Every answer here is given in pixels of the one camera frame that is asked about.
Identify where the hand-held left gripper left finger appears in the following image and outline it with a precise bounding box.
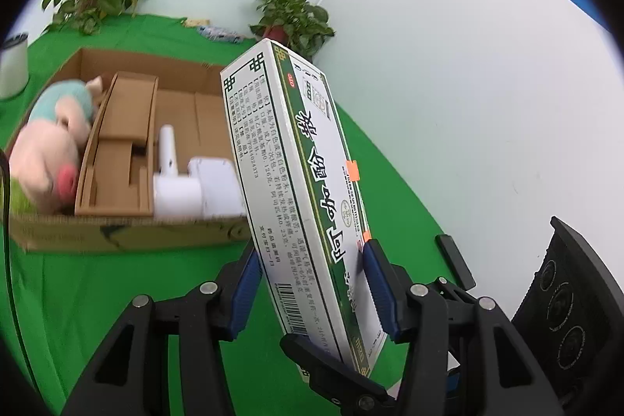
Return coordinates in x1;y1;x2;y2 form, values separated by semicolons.
61;247;266;416

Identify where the blue patterned tissue packet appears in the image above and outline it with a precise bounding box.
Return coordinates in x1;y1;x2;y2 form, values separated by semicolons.
196;25;243;44

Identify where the white handheld device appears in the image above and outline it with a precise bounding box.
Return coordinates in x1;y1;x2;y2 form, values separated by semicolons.
153;124;203;217

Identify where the green plant in red pot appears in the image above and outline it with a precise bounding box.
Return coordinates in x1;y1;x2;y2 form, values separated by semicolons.
248;0;336;61

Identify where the large cardboard box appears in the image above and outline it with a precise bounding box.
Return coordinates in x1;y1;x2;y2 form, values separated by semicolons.
5;48;254;253

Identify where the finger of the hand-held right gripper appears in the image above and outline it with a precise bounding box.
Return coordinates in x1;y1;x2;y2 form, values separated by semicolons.
279;332;401;416
435;233;477;291

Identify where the cardboard insert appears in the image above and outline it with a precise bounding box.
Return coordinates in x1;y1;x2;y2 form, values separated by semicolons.
74;72;161;217

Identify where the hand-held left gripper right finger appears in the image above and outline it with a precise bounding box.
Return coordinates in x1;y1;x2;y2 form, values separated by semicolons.
362;239;561;416

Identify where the white kettle with black lid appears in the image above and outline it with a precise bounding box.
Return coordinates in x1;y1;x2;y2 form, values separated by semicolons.
0;33;29;99

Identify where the green and white medicine box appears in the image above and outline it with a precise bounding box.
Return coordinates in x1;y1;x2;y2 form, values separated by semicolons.
220;38;388;377

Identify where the pink plush pig toy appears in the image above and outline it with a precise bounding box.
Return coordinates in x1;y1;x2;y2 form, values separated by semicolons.
7;75;105;214

